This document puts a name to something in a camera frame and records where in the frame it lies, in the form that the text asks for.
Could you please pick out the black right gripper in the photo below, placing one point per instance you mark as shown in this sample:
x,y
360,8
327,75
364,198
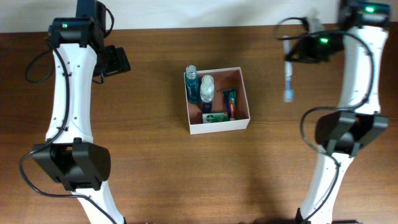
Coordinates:
x,y
302,53

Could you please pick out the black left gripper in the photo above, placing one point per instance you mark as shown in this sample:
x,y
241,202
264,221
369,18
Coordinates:
x,y
119,61

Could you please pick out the blue white toothbrush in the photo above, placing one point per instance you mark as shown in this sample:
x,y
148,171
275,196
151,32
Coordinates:
x,y
288,92

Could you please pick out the blue mouthwash bottle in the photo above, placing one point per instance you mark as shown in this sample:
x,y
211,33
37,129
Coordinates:
x,y
191,84

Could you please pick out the white cardboard box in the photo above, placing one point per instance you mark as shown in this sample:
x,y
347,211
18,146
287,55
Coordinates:
x,y
225,79

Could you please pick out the green toothpaste tube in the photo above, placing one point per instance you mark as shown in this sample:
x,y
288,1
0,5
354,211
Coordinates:
x,y
230,100

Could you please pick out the clear hand sanitizer bottle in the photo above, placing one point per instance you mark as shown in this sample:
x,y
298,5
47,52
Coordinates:
x,y
207,91

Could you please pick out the green white soap box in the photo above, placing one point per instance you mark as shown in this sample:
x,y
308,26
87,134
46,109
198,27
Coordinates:
x,y
214,117

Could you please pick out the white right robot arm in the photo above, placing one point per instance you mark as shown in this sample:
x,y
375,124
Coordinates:
x,y
338,133

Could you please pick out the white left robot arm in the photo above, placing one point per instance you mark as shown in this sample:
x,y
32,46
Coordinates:
x,y
69,155

